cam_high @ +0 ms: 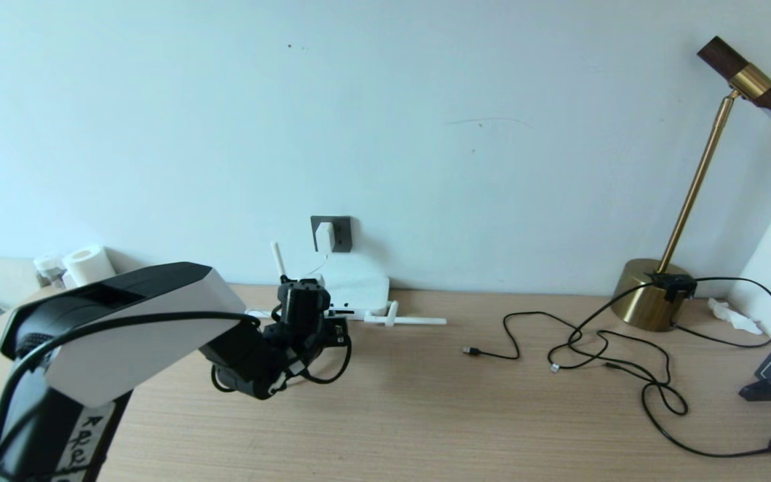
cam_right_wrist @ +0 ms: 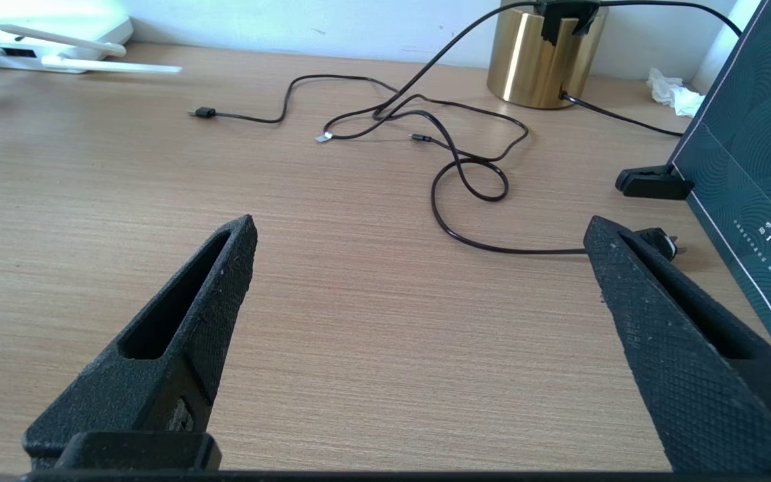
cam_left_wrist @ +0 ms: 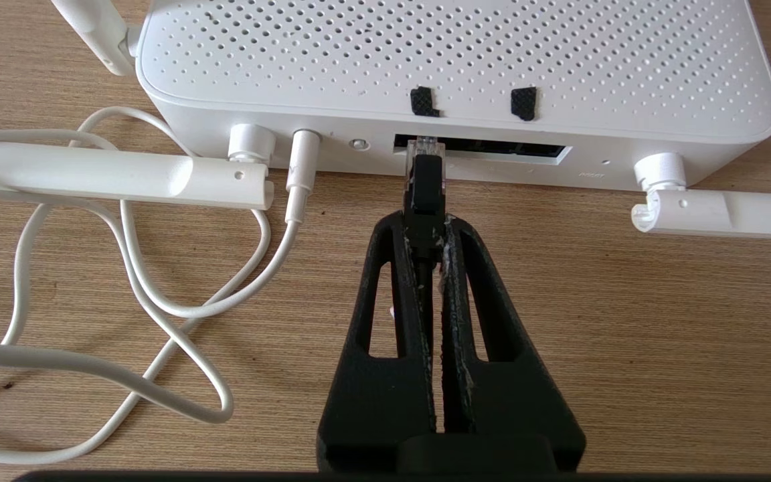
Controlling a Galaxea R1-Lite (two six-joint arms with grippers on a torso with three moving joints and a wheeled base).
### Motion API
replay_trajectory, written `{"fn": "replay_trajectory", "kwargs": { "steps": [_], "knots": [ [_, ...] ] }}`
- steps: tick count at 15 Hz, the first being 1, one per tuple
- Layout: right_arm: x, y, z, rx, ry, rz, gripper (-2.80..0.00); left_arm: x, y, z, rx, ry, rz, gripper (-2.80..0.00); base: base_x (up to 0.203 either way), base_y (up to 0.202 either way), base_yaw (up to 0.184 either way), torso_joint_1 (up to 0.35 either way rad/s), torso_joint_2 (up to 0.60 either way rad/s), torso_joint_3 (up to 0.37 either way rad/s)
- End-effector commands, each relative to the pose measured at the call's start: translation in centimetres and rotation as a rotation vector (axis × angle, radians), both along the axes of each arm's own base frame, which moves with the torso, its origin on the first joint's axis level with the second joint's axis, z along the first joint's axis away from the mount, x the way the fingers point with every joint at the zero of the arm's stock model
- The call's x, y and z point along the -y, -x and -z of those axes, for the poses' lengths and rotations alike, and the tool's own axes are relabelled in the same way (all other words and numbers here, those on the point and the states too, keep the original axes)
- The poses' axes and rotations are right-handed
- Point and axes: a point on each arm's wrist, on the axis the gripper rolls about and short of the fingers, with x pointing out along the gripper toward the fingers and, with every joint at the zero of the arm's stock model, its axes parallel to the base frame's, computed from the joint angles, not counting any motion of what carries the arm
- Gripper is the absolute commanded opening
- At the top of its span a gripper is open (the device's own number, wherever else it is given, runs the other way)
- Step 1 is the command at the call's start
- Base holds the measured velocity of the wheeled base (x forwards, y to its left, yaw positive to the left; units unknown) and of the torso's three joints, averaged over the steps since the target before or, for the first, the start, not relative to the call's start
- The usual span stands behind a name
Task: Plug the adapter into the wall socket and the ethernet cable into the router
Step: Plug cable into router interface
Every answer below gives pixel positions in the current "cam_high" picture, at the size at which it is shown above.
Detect crumpled white tissue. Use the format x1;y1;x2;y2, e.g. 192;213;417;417
707;297;763;335

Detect brass desk lamp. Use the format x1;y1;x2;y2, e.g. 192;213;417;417
611;35;771;333

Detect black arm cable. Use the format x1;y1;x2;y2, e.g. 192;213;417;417
0;311;353;479

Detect black multi-head USB cable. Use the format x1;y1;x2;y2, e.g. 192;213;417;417
462;311;689;416

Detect white router with antennas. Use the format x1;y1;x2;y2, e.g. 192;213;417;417
246;242;446;327

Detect white toilet paper roll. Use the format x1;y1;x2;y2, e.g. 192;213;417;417
62;245;117;289

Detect grey wall socket plate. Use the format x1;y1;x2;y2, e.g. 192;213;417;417
311;216;353;254

